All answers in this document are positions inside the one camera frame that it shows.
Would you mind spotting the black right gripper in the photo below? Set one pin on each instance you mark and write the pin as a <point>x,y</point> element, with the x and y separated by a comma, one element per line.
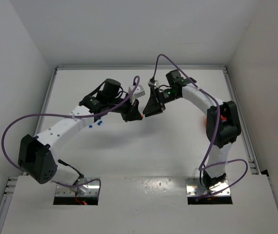
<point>157,101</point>

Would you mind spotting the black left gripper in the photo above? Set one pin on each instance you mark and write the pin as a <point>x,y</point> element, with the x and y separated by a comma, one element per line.
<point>128,111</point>

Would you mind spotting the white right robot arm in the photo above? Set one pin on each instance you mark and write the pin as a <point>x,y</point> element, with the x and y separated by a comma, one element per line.
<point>222,121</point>

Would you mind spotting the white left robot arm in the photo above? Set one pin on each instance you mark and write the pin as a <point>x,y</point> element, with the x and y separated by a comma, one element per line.
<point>36,155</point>

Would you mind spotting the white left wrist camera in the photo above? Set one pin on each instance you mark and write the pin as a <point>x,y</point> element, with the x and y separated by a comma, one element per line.
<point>139,92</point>

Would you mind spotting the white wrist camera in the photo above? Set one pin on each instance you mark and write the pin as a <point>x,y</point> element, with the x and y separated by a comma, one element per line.
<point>153,83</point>
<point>139,92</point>

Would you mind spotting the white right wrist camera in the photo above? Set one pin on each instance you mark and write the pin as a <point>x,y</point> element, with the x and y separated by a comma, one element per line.
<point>153,83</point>

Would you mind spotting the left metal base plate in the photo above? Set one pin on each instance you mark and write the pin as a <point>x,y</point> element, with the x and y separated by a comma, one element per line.
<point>90,188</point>

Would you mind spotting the metal base plate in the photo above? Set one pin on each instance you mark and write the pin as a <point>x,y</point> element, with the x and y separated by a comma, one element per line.
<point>195,189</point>
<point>90,188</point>

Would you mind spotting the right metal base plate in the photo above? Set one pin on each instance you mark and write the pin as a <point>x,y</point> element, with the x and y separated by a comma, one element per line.
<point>195,189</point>

